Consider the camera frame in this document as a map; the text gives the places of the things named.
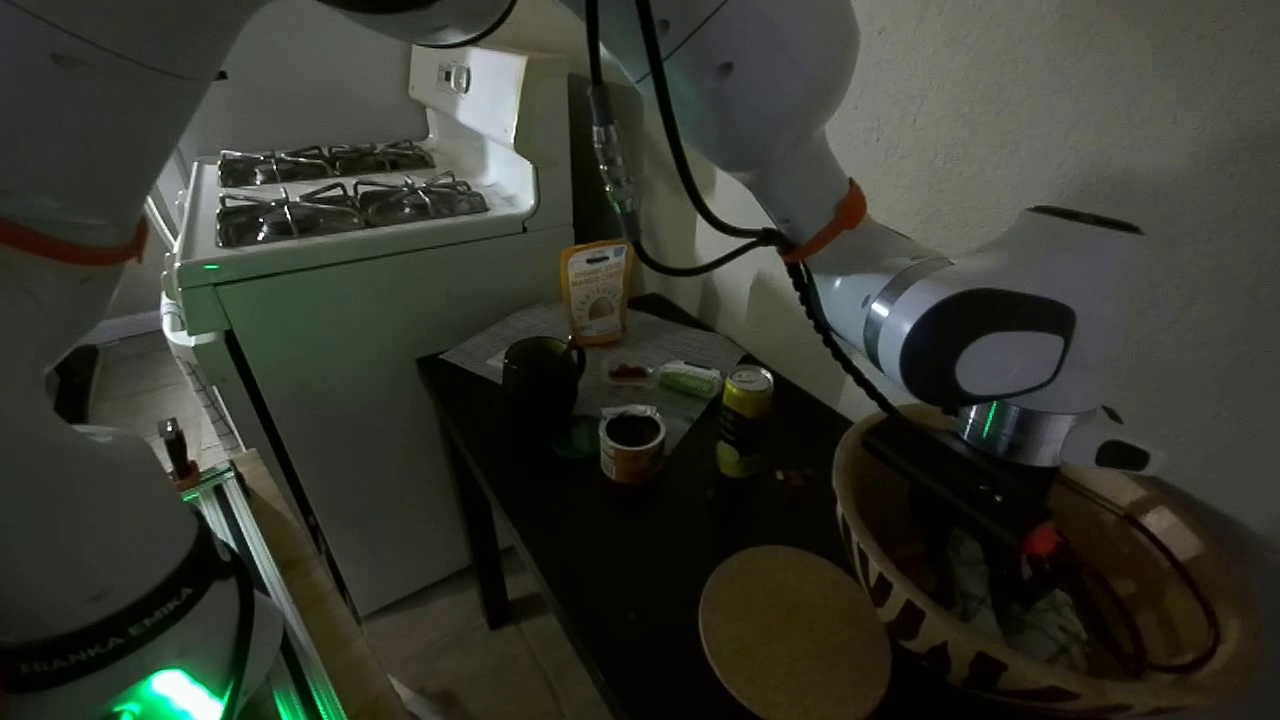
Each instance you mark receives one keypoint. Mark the zebra patterned wooden bowl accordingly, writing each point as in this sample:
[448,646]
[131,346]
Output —
[1155,567]

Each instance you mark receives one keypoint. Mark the small red brown object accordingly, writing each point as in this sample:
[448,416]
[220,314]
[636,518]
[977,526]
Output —
[631,373]

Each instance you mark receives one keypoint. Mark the round brown coaster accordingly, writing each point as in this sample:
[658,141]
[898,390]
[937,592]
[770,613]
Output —
[792,636]

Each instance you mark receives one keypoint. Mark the grey checked place mat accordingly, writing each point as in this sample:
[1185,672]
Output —
[650,346]

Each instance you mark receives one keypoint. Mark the white stove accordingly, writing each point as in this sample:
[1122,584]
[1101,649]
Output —
[309,282]

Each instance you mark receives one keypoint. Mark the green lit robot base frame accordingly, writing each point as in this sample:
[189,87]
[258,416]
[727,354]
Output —
[274,668]

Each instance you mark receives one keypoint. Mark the dark green mug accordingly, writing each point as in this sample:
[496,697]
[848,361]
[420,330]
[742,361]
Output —
[540,377]

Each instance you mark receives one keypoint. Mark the orange snack pouch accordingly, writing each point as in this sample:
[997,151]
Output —
[595,289]

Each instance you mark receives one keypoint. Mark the black side table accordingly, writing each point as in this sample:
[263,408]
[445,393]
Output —
[625,567]

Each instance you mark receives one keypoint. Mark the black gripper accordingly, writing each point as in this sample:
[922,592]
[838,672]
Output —
[1006,511]

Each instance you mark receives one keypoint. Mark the checked white tea towel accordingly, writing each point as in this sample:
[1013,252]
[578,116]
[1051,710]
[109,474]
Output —
[1052,624]

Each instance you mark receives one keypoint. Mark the yellow green drink can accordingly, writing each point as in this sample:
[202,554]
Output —
[744,406]

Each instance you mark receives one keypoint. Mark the glass candle jar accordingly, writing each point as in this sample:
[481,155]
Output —
[631,445]

